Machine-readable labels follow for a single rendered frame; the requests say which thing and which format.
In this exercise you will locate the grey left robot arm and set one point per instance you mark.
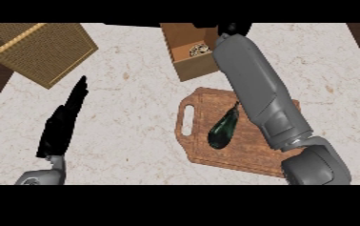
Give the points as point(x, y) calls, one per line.
point(47, 174)

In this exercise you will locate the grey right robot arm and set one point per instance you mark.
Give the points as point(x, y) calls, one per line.
point(269, 109)

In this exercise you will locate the cupcake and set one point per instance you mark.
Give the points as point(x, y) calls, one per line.
point(199, 50)

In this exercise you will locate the brown cardboard box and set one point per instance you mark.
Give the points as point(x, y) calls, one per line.
point(190, 59)

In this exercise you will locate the dark green eggplant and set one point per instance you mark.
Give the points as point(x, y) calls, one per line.
point(224, 131)

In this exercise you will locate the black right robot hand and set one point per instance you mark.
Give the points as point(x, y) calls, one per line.
point(234, 28)

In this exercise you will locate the brown wooden cutting board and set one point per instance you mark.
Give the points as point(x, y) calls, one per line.
point(225, 140)

